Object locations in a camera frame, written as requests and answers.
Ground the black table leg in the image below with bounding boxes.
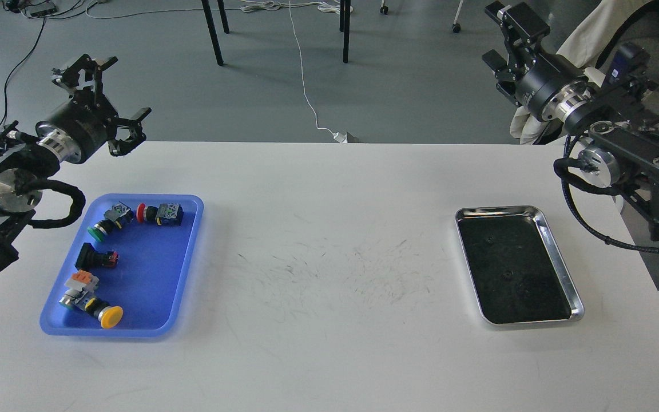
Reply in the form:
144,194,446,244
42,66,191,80
339,0,351,64
201,0,231,67

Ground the black floor cable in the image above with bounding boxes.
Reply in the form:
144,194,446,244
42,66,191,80
0,17,49,129

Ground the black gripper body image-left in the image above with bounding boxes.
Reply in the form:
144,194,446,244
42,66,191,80
35,99,118,164

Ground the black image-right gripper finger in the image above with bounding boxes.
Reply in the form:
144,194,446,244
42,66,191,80
484,2,551,72
483,49,527,107

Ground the yellow push button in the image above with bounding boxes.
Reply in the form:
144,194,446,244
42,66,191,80
58,289,124,329

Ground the silver metal tray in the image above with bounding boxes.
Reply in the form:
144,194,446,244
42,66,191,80
455,205,585,328

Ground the red emergency stop button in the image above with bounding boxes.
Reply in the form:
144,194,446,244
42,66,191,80
135,203,184,226

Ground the beige jacket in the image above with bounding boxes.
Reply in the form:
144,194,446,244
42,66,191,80
510,0,659,145

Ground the white power adapter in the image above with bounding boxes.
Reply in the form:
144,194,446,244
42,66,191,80
333,132,359,144

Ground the green push button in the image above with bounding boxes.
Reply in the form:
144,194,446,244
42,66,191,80
87,201,135,242

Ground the blue plastic tray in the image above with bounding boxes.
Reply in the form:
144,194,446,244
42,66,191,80
39,194,204,338

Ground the black red switch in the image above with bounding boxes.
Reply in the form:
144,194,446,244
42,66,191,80
75,243,120,271

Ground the black table leg left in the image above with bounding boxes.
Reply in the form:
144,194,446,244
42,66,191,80
201,0,231,67

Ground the white floor cable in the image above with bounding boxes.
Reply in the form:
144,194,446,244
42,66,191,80
241,0,353,138

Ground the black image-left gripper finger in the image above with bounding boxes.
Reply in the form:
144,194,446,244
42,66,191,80
106,107,152,157
51,54,118,112

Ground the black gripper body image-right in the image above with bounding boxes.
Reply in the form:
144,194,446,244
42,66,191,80
515,54,590,122

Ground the orange grey switch block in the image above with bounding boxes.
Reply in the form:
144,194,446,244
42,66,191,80
65,270,100,293

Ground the black table leg right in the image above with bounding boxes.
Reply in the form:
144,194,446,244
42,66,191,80
339,0,351,64

